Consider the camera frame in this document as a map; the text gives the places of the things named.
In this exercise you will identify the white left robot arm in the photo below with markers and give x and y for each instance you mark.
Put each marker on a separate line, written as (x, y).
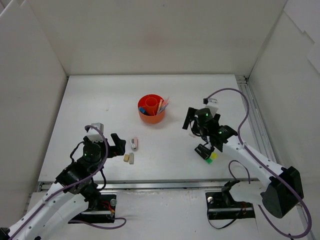
(73, 192)

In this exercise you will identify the small tan eraser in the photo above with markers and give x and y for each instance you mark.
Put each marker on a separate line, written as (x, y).
(126, 157)

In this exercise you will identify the aluminium front rail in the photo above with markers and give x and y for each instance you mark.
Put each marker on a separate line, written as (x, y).
(166, 184)

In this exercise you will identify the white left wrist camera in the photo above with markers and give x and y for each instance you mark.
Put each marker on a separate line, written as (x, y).
(92, 134)

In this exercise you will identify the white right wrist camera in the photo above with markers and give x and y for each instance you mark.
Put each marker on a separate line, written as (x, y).
(212, 104)

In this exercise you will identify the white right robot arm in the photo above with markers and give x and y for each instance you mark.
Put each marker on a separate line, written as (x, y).
(280, 188)

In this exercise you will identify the orange round compartment container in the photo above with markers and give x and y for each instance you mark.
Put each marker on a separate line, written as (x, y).
(150, 103)

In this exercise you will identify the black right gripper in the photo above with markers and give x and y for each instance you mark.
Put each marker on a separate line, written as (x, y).
(194, 123)

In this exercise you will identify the orange highlighter pen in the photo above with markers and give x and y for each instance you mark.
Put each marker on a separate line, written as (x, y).
(165, 101)

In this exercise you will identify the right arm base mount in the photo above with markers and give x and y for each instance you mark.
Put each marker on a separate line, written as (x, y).
(222, 206)

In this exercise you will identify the white eraser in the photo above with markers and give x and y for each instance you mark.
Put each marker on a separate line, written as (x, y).
(192, 135)

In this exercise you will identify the yellow capped black highlighter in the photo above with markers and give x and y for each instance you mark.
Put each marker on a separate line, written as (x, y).
(212, 155)

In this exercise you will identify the long beige eraser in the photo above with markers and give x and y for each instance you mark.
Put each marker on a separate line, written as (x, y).
(131, 158)

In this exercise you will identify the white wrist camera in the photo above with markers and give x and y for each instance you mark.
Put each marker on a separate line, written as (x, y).
(92, 134)
(212, 104)

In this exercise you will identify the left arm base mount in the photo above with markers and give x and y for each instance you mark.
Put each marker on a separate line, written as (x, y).
(103, 212)

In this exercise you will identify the blue capped black highlighter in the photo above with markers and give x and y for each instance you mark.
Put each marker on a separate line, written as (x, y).
(143, 111)

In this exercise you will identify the yellow clear gel pen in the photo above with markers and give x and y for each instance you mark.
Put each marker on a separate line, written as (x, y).
(159, 106)

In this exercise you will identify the blue clear gel pen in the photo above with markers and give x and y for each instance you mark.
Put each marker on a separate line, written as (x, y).
(163, 108)

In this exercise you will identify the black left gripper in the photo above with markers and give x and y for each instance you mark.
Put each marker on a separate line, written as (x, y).
(111, 149)

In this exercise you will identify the pink white mini stapler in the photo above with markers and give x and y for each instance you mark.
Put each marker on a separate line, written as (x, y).
(134, 144)

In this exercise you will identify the green capped black highlighter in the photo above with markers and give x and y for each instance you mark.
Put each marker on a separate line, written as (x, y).
(204, 154)

